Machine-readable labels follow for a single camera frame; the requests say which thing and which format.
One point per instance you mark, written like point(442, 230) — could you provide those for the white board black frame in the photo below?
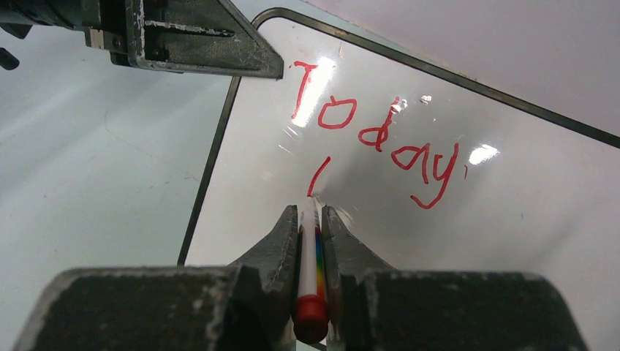
point(430, 170)

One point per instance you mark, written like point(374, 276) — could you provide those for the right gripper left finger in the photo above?
point(241, 306)

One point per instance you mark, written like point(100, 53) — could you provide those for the red whiteboard marker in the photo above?
point(311, 280)

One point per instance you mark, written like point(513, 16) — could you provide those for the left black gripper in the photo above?
point(206, 37)

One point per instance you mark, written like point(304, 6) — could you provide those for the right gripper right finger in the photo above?
point(374, 306)

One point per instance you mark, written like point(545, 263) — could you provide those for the red marker cap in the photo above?
point(310, 318)

